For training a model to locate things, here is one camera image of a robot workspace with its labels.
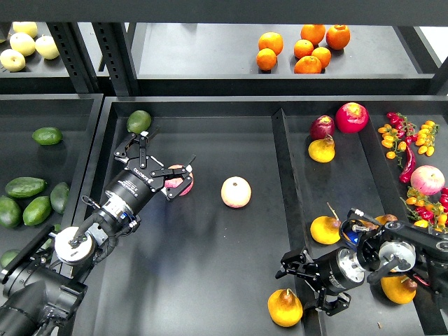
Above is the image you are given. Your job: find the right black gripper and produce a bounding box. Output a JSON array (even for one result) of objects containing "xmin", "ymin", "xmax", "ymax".
[{"xmin": 275, "ymin": 247, "xmax": 365, "ymax": 316}]

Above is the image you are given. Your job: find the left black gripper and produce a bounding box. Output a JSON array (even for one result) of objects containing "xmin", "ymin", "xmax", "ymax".
[{"xmin": 104, "ymin": 126, "xmax": 197, "ymax": 219}]

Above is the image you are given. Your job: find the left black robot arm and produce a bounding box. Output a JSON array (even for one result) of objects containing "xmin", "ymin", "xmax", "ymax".
[{"xmin": 1, "ymin": 131, "xmax": 193, "ymax": 335}]

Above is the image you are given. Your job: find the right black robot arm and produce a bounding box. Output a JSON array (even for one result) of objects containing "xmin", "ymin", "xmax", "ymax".
[{"xmin": 275, "ymin": 208, "xmax": 447, "ymax": 316}]

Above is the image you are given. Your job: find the green avocado at tray corner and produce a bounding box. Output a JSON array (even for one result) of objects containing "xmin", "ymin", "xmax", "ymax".
[{"xmin": 127, "ymin": 110, "xmax": 152, "ymax": 134}]

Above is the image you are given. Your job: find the yellow pear right tray left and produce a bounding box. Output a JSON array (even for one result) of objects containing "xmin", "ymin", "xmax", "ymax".
[{"xmin": 309, "ymin": 202, "xmax": 342, "ymax": 245}]

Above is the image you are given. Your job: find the yellow pear tray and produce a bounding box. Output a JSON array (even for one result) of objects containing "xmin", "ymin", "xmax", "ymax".
[
  {"xmin": 380, "ymin": 275, "xmax": 417, "ymax": 305},
  {"xmin": 309, "ymin": 202, "xmax": 342, "ymax": 245}
]

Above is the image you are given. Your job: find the yellow pear right tray bottom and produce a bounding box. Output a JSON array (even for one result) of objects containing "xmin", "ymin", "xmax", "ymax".
[{"xmin": 380, "ymin": 275, "xmax": 417, "ymax": 305}]

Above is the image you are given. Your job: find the yellow pear under wrist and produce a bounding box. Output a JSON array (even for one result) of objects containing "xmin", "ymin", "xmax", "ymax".
[{"xmin": 373, "ymin": 214, "xmax": 398, "ymax": 225}]

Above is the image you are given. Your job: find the green avocado upper left tray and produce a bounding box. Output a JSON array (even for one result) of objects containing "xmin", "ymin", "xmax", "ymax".
[{"xmin": 32, "ymin": 127, "xmax": 63, "ymax": 146}]

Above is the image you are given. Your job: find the light green avocado left tray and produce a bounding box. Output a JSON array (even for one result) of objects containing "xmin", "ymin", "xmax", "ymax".
[{"xmin": 22, "ymin": 196, "xmax": 52, "ymax": 226}]

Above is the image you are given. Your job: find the dark avocado at left edge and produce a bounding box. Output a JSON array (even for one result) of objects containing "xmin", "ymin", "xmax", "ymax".
[{"xmin": 0, "ymin": 196, "xmax": 22, "ymax": 228}]

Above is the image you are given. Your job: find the pale yellow pear right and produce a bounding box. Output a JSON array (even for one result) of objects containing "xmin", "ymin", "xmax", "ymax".
[{"xmin": 35, "ymin": 35, "xmax": 60, "ymax": 60}]

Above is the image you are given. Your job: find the pale yellow pear front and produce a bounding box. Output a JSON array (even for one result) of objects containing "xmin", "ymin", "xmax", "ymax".
[{"xmin": 1, "ymin": 49, "xmax": 26, "ymax": 72}]

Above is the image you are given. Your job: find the pale yellow pear middle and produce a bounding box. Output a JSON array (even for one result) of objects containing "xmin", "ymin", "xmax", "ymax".
[{"xmin": 9, "ymin": 32, "xmax": 36, "ymax": 57}]

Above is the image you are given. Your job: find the pink red apple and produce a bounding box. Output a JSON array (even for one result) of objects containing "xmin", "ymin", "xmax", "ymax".
[{"xmin": 164, "ymin": 164, "xmax": 195, "ymax": 197}]

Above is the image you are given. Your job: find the black tray divider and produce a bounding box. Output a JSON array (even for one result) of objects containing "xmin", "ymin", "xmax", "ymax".
[{"xmin": 271, "ymin": 108, "xmax": 326, "ymax": 335}]

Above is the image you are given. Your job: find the pale pink apple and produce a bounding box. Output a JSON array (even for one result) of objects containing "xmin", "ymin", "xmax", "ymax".
[{"xmin": 220, "ymin": 176, "xmax": 251, "ymax": 209}]

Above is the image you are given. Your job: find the black left tray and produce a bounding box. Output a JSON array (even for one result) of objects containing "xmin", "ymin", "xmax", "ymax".
[{"xmin": 0, "ymin": 92, "xmax": 105, "ymax": 336}]

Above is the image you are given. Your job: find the black tray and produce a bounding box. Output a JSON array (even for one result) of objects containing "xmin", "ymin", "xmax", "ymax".
[
  {"xmin": 0, "ymin": 92, "xmax": 105, "ymax": 336},
  {"xmin": 64, "ymin": 96, "xmax": 447, "ymax": 335}
]

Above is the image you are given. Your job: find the black centre tray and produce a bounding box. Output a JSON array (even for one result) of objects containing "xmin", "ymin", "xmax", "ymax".
[{"xmin": 64, "ymin": 96, "xmax": 447, "ymax": 335}]

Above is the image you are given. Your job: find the mixed cherry tomato bunch lower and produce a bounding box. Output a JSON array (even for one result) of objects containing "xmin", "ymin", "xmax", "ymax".
[{"xmin": 401, "ymin": 187, "xmax": 447, "ymax": 233}]

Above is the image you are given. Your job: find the red chili pepper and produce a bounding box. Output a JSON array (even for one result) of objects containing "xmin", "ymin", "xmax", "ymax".
[{"xmin": 399, "ymin": 146, "xmax": 416, "ymax": 183}]

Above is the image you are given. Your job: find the orange lower left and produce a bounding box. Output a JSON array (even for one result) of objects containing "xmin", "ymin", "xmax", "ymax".
[{"xmin": 255, "ymin": 48, "xmax": 277, "ymax": 71}]

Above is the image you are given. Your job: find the pink apple right tray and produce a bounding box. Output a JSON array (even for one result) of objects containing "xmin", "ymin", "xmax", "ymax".
[{"xmin": 410, "ymin": 165, "xmax": 445, "ymax": 196}]

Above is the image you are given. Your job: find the dark red small apple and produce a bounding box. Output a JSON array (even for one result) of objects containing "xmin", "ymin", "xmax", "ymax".
[{"xmin": 309, "ymin": 115, "xmax": 335, "ymax": 140}]

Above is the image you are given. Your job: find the orange cherry tomato bunch left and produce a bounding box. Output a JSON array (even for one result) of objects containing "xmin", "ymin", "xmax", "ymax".
[{"xmin": 377, "ymin": 123, "xmax": 407, "ymax": 167}]

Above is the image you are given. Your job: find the orange cherry tomato bunch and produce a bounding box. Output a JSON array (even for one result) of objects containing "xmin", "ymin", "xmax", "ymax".
[
  {"xmin": 377, "ymin": 123, "xmax": 407, "ymax": 167},
  {"xmin": 415, "ymin": 120, "xmax": 439, "ymax": 157}
]

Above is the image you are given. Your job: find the big red apple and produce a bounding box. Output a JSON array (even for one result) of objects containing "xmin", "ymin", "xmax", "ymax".
[{"xmin": 335, "ymin": 102, "xmax": 369, "ymax": 134}]

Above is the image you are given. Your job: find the orange cherry tomato bunch right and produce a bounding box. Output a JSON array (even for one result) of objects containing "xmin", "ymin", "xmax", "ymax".
[{"xmin": 415, "ymin": 120, "xmax": 439, "ymax": 157}]

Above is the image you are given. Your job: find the black top shelf beam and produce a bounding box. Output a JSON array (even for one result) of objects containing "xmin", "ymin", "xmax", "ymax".
[{"xmin": 1, "ymin": 1, "xmax": 447, "ymax": 27}]

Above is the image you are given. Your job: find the black upper shelf right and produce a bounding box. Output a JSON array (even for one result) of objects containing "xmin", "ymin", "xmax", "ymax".
[{"xmin": 132, "ymin": 23, "xmax": 447, "ymax": 96}]

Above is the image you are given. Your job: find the dark avocado by tray wall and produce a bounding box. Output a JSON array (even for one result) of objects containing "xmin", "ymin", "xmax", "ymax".
[{"xmin": 50, "ymin": 182, "xmax": 70, "ymax": 214}]

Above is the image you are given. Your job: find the black perforated shelf post right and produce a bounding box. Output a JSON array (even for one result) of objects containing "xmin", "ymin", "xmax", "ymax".
[{"xmin": 92, "ymin": 22, "xmax": 140, "ymax": 97}]

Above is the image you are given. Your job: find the black perforated shelf post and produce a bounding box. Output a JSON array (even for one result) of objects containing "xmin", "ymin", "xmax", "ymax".
[
  {"xmin": 47, "ymin": 22, "xmax": 100, "ymax": 94},
  {"xmin": 92, "ymin": 22, "xmax": 140, "ymax": 97}
]

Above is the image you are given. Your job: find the black perforated shelf post left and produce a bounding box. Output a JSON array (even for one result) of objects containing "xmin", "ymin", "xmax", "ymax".
[{"xmin": 47, "ymin": 22, "xmax": 100, "ymax": 94}]

